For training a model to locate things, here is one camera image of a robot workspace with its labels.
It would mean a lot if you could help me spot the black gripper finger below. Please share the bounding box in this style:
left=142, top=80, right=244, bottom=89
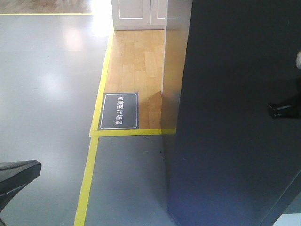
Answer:
left=0, top=160, right=41, bottom=211

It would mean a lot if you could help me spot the dark floor sign white text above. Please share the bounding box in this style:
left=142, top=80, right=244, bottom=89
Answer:
left=98, top=92, right=139, bottom=130

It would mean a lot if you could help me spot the white double door wardrobe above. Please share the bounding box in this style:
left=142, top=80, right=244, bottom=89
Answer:
left=111, top=0, right=168, bottom=30

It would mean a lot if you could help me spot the white side panel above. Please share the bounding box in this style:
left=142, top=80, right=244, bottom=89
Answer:
left=161, top=0, right=193, bottom=134

